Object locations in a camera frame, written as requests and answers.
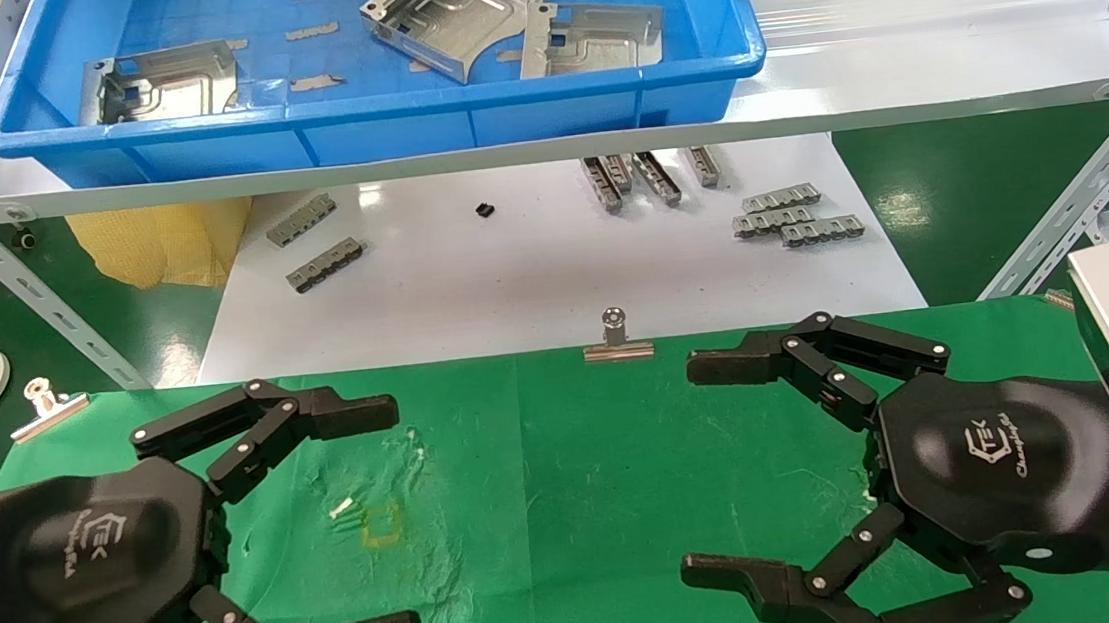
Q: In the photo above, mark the grey metal connector strip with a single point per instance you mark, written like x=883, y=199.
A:
x=768, y=223
x=704, y=166
x=619, y=172
x=325, y=265
x=301, y=220
x=601, y=187
x=782, y=198

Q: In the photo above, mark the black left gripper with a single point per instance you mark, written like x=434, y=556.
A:
x=84, y=553

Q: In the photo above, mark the white shelf board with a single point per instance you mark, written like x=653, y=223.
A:
x=897, y=91

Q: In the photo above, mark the small white scrap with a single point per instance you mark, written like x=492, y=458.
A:
x=341, y=508

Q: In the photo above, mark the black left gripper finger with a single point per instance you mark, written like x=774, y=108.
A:
x=348, y=415

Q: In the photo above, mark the grey connector strips top group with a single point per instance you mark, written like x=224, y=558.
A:
x=657, y=178

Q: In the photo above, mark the sheet metal bracket part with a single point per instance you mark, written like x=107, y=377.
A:
x=173, y=84
x=606, y=36
x=458, y=14

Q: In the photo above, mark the black chair caster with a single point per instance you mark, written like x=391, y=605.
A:
x=25, y=239

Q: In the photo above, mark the white perforated angle strut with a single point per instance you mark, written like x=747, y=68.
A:
x=30, y=287
x=1076, y=186

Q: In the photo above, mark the silver binder clip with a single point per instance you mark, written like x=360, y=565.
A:
x=46, y=411
x=618, y=349

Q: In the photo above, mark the grey connector strips group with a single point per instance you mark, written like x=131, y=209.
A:
x=657, y=178
x=824, y=231

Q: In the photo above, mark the blue plastic tray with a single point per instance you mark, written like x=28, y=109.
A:
x=498, y=121

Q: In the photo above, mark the small black plastic piece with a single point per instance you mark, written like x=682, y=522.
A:
x=483, y=210

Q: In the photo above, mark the grey tape strip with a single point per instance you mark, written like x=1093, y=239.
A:
x=315, y=81
x=419, y=63
x=311, y=32

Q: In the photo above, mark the grey connector strips right group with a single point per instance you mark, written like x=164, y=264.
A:
x=824, y=231

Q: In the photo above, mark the green cloth mat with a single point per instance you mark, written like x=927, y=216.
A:
x=550, y=493

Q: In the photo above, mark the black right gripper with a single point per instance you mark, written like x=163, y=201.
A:
x=990, y=464

